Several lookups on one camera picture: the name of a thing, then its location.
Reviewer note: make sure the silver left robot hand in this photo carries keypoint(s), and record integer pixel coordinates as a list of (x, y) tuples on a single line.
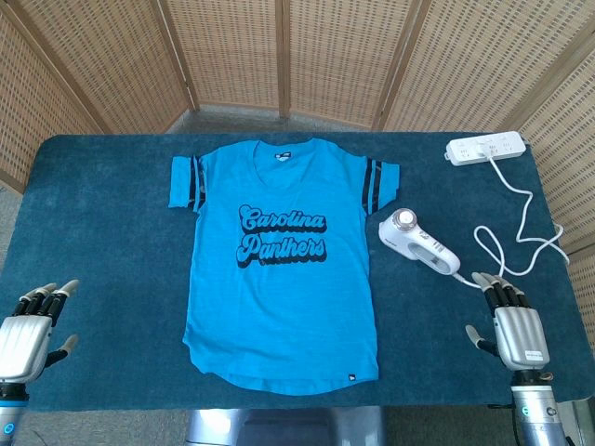
[(23, 344)]

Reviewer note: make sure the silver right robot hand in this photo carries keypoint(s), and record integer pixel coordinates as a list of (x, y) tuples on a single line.
[(520, 334)]

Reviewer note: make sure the white handheld garment steamer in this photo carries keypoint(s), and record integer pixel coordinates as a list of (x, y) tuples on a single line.
[(409, 237)]

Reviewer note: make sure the blue Carolina Panthers T-shirt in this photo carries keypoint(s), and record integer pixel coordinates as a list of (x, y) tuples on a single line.
[(279, 316)]

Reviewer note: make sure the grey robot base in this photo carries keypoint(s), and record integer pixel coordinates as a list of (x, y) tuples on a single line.
[(279, 427)]

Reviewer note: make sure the dark blue carpeted table surface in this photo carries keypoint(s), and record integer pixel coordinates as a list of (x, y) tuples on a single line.
[(102, 232)]

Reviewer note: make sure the white power strip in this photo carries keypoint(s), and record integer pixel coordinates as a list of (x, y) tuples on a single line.
[(469, 151)]

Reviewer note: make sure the woven rattan folding screen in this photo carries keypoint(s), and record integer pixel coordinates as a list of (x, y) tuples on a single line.
[(344, 56)]

